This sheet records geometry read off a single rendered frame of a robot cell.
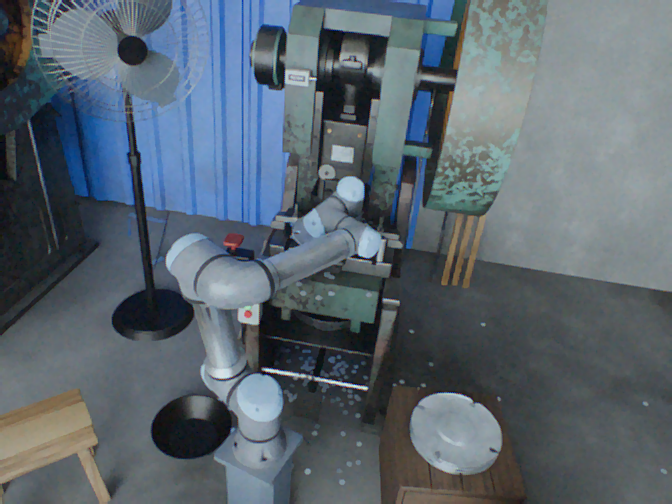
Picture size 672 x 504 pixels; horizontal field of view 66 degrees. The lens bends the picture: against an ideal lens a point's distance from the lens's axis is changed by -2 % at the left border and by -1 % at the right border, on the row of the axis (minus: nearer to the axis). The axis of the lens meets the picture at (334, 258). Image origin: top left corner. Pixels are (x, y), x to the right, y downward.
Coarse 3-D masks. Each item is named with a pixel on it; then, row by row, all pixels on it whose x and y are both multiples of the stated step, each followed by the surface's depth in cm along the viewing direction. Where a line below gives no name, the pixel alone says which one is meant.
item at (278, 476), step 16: (288, 432) 155; (224, 448) 148; (288, 448) 150; (240, 464) 144; (288, 464) 153; (240, 480) 148; (256, 480) 142; (272, 480) 141; (288, 480) 159; (240, 496) 152; (256, 496) 148; (272, 496) 149; (288, 496) 164
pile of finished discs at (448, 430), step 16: (432, 400) 179; (448, 400) 179; (464, 400) 180; (416, 416) 172; (432, 416) 173; (448, 416) 173; (464, 416) 173; (480, 416) 174; (416, 432) 167; (432, 432) 167; (448, 432) 167; (464, 432) 168; (480, 432) 169; (496, 432) 169; (416, 448) 165; (432, 448) 162; (448, 448) 163; (464, 448) 163; (480, 448) 164; (496, 448) 164; (432, 464) 161; (448, 464) 158; (464, 464) 158; (480, 464) 158
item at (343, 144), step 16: (336, 112) 175; (336, 128) 171; (352, 128) 170; (336, 144) 174; (352, 144) 173; (320, 160) 178; (336, 160) 177; (352, 160) 176; (320, 176) 180; (336, 176) 180; (352, 176) 179; (320, 192) 184
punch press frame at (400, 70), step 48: (336, 0) 171; (384, 0) 182; (288, 48) 155; (384, 48) 161; (288, 96) 163; (384, 96) 158; (288, 144) 172; (384, 144) 166; (384, 192) 208; (288, 288) 189; (336, 288) 186; (336, 384) 210
